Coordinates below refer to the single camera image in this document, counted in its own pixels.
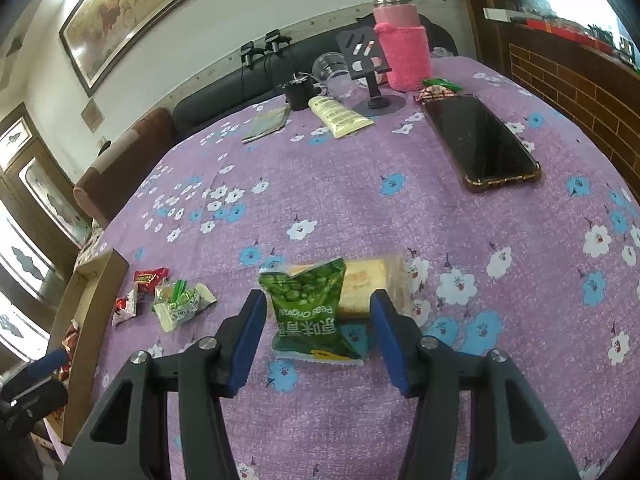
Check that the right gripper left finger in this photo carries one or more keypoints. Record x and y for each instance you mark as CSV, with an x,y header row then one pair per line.
x,y
126,434

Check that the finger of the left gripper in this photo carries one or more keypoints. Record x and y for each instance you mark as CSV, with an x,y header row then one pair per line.
x,y
47,365

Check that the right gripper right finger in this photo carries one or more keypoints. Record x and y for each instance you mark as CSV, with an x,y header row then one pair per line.
x,y
512,436

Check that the green pea packet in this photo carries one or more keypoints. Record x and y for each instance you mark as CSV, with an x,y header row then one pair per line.
x,y
305,306

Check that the clear yellow cake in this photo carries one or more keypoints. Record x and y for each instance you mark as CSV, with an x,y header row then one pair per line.
x,y
366,275

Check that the cardboard box tray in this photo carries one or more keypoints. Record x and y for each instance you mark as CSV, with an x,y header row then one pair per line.
x,y
88,300

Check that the green white snack packet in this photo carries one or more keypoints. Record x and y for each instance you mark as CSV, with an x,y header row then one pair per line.
x,y
178,302

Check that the red white snack packet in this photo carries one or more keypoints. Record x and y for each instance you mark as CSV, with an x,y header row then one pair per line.
x,y
125,308

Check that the red candy bar upper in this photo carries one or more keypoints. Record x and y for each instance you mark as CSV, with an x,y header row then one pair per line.
x,y
146,281

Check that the brown armchair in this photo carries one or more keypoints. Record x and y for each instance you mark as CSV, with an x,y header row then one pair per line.
x,y
113,178

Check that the purple floral tablecloth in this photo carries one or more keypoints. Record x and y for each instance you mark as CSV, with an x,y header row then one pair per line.
x,y
548,271

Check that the small green booklet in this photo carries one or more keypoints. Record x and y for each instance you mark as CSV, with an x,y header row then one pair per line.
x,y
269,123

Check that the cream lotion tube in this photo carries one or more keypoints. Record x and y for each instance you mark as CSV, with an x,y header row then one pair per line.
x,y
340,120

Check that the black small cup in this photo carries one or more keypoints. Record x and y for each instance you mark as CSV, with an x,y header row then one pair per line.
x,y
299,90

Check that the black smartphone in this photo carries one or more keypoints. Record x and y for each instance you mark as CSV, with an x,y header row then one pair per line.
x,y
486,152

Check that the black sofa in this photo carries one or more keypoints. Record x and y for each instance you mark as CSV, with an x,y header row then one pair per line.
x,y
259,82

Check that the clear plastic cup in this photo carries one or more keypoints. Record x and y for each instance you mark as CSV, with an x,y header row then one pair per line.
x,y
331,71

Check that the black clips on sofa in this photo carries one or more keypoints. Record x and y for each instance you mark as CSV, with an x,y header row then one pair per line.
x,y
274,42

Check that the black phone stand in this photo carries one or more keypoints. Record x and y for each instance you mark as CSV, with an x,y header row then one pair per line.
x,y
365,59

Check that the small candies by phone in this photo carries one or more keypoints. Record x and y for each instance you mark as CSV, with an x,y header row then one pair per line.
x,y
436,89

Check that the pink sleeved bottle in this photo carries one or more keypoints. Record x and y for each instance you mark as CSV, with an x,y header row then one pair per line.
x,y
404,41

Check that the wooden brick-pattern cabinet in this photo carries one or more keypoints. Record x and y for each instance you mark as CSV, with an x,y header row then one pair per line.
x,y
591,89

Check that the framed wall painting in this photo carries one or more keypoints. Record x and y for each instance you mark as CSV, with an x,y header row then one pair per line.
x,y
98,33

